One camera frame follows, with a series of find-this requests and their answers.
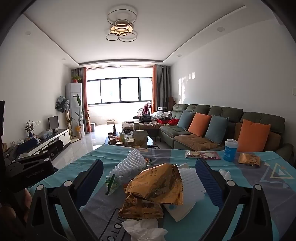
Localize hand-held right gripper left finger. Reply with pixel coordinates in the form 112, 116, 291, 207
25, 159, 104, 241

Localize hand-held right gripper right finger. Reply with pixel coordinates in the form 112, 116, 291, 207
195, 158, 278, 241

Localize green clear candy wrapper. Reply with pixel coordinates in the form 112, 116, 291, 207
105, 174, 123, 196

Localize large golden snack wrapper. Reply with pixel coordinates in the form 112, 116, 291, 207
125, 163, 184, 206

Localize person's left forearm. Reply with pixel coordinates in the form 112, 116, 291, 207
0, 188, 32, 234

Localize crumpled white tissue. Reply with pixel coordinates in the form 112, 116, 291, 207
121, 218, 168, 241
218, 169, 232, 181

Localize white embossed paper towel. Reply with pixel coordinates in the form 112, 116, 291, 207
177, 162, 207, 202

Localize red snack packet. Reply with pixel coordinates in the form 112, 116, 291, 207
200, 152, 221, 160

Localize blue cup with white lid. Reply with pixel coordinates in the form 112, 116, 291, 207
224, 139, 238, 162

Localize blue vase with flowers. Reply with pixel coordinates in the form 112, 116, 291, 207
25, 120, 35, 139

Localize brown sofa seat pad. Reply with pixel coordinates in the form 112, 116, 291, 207
173, 134, 223, 151

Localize clear blue plastic bag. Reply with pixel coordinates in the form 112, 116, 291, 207
38, 128, 53, 139

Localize teal grey printed tablecloth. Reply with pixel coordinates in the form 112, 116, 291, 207
28, 144, 296, 241

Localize white foam fruit net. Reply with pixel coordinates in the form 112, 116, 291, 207
110, 149, 152, 180

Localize sealed golden snack packet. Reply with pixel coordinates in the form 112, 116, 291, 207
238, 153, 261, 167

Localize white black TV cabinet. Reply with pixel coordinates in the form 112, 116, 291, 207
2, 128, 71, 167

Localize cluster of food jars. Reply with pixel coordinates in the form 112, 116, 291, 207
109, 136, 136, 147

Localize large blue cushion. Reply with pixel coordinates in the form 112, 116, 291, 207
205, 115, 229, 146

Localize black monitor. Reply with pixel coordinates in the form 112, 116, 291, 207
48, 116, 59, 133

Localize small orange cushion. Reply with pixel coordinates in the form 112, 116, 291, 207
187, 113, 212, 138

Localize small golden snack wrapper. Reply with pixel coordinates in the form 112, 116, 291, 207
118, 194, 164, 219

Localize large orange cushion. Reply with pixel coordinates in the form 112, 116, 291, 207
236, 119, 271, 153

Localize small blue cushion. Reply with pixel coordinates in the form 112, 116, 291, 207
177, 110, 196, 131

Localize large leafy floor plant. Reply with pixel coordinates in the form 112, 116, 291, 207
69, 94, 90, 139

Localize black coffee table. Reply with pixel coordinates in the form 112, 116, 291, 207
105, 132, 160, 149

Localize green sectional sofa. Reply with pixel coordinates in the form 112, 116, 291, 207
122, 103, 294, 163

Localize blue patterned hanging cloth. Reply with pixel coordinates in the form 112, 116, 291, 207
55, 96, 70, 113

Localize pile of clothes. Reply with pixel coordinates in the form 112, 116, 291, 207
133, 103, 181, 126

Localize brown cardboard boxes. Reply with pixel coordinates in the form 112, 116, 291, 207
166, 97, 176, 112

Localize grey orange curtain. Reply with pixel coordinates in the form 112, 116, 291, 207
151, 65, 171, 114
72, 67, 90, 133

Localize white standing air conditioner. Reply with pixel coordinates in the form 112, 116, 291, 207
66, 82, 82, 139

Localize large window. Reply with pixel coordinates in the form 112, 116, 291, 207
86, 76, 153, 106

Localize ring ceiling lamp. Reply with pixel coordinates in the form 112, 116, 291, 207
106, 6, 137, 43

